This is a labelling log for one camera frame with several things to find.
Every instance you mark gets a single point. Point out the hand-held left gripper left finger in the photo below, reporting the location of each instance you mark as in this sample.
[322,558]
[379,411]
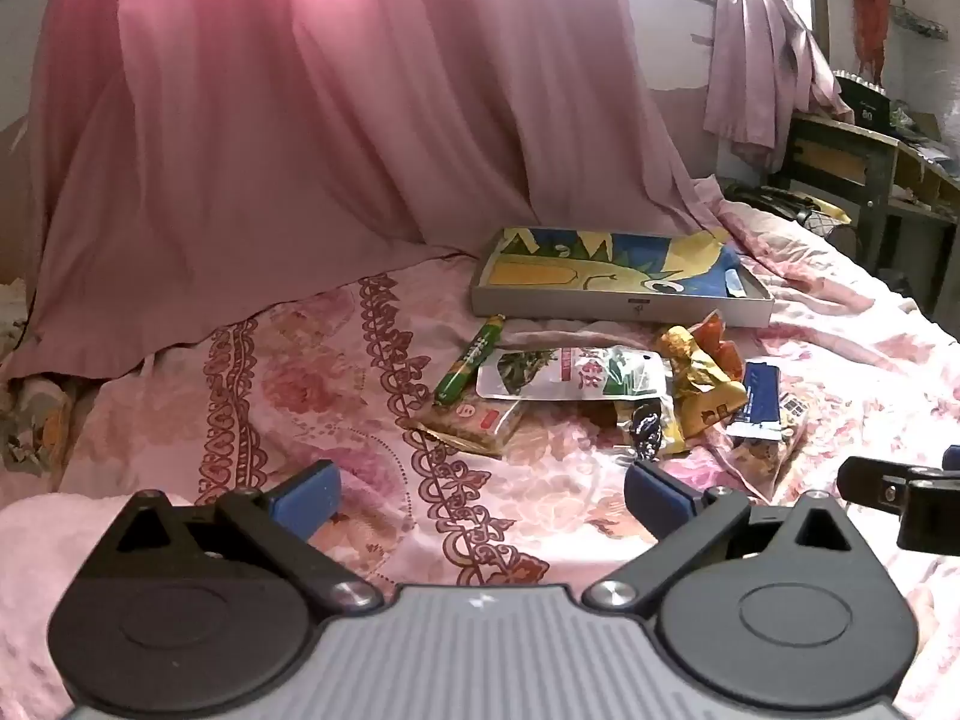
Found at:
[311,499]

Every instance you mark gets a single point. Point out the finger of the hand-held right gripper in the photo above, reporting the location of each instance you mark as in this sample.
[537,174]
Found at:
[953,457]
[877,487]

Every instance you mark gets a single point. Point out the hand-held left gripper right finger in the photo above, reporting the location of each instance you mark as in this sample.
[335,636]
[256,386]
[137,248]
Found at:
[656,495]

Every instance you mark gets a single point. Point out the dark candy wrapper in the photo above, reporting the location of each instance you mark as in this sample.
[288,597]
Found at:
[646,426]

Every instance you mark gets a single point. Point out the gold snack packet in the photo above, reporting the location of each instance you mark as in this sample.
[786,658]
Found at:
[709,405]

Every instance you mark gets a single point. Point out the clear plastic snack bag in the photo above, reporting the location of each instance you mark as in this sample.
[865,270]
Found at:
[765,457]

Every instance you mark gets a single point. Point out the blue snack packet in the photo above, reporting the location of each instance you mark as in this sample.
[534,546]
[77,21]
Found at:
[757,397]

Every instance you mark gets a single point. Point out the white green snack pouch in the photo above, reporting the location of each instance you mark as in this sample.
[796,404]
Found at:
[570,375]

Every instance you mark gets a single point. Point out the orange snack packet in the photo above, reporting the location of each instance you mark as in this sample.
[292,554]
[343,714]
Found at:
[712,337]

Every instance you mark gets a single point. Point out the brown cracker packet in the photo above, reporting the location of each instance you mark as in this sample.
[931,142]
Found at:
[472,424]

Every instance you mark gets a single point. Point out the grey cardboard box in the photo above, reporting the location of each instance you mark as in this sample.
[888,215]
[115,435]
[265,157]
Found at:
[622,307]

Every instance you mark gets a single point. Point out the green sausage stick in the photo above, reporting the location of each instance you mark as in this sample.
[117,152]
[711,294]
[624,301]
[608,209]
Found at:
[469,360]

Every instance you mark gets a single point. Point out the floral pink blanket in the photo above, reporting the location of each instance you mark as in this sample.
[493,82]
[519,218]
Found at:
[300,405]

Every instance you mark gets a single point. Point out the pink fleece cloth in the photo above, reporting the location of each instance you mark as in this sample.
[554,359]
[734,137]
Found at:
[45,540]

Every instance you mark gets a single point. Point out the floral cloth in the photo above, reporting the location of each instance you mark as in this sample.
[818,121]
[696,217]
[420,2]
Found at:
[41,420]

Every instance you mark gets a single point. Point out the black bag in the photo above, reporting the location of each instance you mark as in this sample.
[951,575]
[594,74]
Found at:
[780,206]

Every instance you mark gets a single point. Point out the wooden desk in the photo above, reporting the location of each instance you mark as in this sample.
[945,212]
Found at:
[847,154]

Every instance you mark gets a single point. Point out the black box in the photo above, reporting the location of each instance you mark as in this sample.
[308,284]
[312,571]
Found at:
[862,101]

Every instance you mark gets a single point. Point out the pink curtain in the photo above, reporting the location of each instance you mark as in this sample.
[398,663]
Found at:
[300,127]

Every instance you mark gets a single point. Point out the hanging pink garment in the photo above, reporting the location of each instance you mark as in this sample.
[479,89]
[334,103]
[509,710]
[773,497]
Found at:
[757,75]

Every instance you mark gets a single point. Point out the wall hook rack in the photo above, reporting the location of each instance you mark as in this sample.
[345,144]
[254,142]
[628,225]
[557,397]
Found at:
[919,21]

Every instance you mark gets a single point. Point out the red wall decoration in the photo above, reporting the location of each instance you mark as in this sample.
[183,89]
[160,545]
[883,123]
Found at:
[870,15]

